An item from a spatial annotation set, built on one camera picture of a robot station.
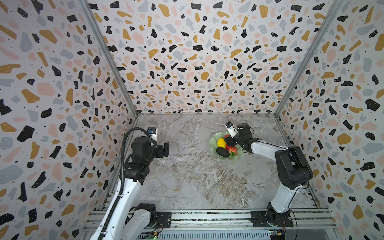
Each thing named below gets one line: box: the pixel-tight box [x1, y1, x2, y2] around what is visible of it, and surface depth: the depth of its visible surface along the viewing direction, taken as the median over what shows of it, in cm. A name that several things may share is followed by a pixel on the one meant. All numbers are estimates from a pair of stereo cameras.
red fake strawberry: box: [229, 146, 237, 157], surface depth 97 cm
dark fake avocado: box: [216, 146, 230, 158], surface depth 98 cm
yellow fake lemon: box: [217, 137, 227, 149], surface depth 100 cm
